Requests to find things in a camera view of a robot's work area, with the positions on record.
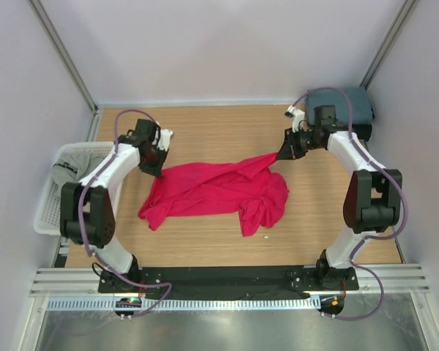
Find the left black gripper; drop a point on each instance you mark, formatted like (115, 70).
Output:
(156, 171)

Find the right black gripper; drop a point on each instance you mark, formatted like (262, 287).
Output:
(288, 151)

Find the red t shirt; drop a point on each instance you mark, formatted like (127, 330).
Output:
(248, 188)

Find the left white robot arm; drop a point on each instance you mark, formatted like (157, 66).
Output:
(86, 212)

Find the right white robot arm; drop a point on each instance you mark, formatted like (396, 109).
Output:
(372, 202)

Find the folded black t shirt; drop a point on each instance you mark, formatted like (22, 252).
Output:
(363, 131)

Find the folded blue t shirt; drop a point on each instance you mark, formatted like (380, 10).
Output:
(358, 98)

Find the grey t shirt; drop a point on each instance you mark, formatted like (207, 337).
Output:
(74, 167)

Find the white perforated plastic basket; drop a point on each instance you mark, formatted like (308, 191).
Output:
(47, 218)

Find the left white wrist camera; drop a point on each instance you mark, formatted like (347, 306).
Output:
(162, 138)

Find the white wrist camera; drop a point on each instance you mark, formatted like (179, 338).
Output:
(297, 117)
(162, 138)

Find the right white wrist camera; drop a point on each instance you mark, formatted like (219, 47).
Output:
(297, 117)

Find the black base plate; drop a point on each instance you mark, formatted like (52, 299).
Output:
(249, 283)

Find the white slotted cable duct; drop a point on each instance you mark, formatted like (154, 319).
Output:
(119, 304)

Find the right aluminium frame post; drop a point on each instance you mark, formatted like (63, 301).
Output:
(395, 29)

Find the aluminium frame post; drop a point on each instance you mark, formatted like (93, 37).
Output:
(56, 41)
(395, 29)

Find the left aluminium frame post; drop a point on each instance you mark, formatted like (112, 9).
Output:
(56, 41)

